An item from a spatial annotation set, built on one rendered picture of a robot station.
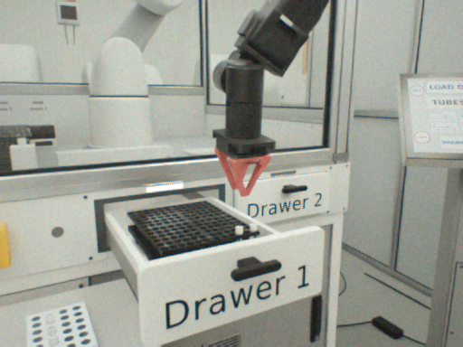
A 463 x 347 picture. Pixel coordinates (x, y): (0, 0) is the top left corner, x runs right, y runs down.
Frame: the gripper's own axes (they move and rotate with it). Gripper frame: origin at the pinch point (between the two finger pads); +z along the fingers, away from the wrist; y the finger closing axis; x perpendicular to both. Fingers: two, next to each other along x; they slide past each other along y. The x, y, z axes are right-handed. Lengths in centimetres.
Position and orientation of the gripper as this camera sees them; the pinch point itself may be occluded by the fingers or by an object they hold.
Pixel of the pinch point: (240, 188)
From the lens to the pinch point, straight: 61.4
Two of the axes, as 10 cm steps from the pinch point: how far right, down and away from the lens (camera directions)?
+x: -9.0, 1.3, -4.1
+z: -0.3, 9.4, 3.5
